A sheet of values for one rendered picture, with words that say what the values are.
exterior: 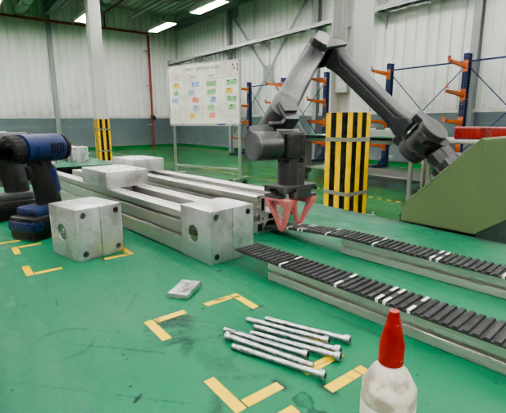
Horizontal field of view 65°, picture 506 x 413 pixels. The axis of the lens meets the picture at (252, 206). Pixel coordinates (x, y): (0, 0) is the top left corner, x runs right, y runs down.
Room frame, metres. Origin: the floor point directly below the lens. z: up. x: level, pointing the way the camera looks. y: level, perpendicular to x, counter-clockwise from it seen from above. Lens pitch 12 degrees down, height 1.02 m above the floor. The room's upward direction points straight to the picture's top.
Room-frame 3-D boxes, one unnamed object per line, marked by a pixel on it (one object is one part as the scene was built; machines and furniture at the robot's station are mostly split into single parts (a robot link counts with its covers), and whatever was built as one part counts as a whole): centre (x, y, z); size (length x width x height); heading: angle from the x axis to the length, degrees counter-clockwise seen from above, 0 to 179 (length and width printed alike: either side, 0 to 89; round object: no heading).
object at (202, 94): (6.81, 0.79, 0.97); 1.51 x 0.50 x 1.95; 57
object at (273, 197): (0.83, -0.07, 0.84); 0.07 x 0.07 x 0.09; 42
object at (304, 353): (0.40, -0.01, 0.78); 0.11 x 0.01 x 0.01; 59
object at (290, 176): (0.84, -0.08, 0.91); 0.10 x 0.07 x 0.07; 132
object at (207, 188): (1.17, 0.22, 0.82); 0.80 x 0.10 x 0.09; 42
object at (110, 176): (1.05, 0.36, 0.87); 0.16 x 0.11 x 0.07; 42
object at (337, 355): (0.39, -0.04, 0.78); 0.11 x 0.01 x 0.01; 60
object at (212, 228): (0.72, 0.06, 0.83); 0.12 x 0.09 x 0.10; 132
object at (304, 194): (0.84, -0.09, 0.84); 0.07 x 0.07 x 0.09; 42
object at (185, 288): (0.54, 0.10, 0.78); 0.05 x 0.03 x 0.01; 165
